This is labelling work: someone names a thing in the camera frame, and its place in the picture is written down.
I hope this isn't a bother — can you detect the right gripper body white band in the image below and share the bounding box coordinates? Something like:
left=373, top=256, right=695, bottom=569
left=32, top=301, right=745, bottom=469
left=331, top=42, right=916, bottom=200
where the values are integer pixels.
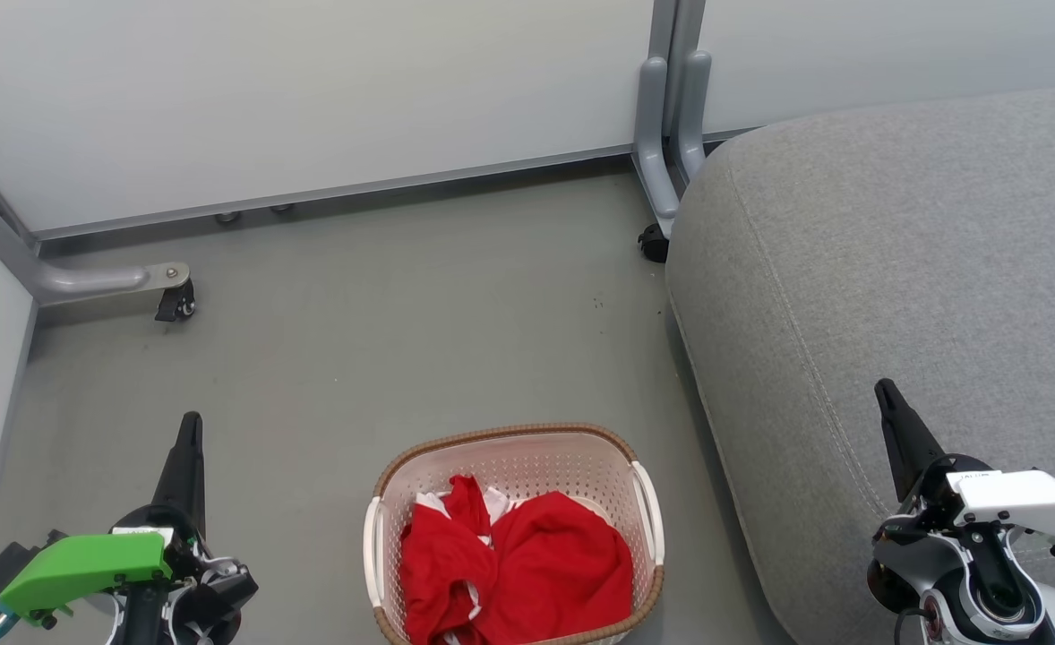
left=917, top=455, right=1055, bottom=539

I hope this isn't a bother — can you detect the red garment with white trim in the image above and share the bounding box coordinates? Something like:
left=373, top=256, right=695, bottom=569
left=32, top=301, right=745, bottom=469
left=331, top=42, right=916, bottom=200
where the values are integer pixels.
left=399, top=474, right=512, bottom=645

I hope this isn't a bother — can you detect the grey partition leg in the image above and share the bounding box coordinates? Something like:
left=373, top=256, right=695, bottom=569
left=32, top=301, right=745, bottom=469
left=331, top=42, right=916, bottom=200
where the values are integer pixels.
left=0, top=199, right=191, bottom=305
left=675, top=49, right=713, bottom=185
left=632, top=56, right=680, bottom=239

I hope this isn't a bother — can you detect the plain red garment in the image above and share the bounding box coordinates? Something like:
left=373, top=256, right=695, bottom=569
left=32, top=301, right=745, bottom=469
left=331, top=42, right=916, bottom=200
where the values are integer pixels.
left=478, top=490, right=635, bottom=645

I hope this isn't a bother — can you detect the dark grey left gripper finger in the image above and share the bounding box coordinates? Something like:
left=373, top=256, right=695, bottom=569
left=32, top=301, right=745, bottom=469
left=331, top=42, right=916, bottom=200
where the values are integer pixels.
left=150, top=412, right=207, bottom=538

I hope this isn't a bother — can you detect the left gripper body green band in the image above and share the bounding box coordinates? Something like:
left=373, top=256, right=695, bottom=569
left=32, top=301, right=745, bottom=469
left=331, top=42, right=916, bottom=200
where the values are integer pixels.
left=0, top=504, right=207, bottom=628

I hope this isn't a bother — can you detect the white perforated wicker-rimmed laundry basket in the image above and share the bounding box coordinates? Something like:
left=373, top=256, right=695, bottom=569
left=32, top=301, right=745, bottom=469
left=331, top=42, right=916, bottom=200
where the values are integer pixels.
left=364, top=423, right=666, bottom=645

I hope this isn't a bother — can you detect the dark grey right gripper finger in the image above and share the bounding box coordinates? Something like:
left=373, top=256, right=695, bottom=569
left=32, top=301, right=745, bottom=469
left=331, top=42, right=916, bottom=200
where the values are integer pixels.
left=875, top=378, right=946, bottom=503

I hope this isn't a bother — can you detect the grey fabric sofa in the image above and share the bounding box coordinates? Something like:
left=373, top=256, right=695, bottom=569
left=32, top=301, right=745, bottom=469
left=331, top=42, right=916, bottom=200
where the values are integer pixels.
left=666, top=82, right=1055, bottom=645

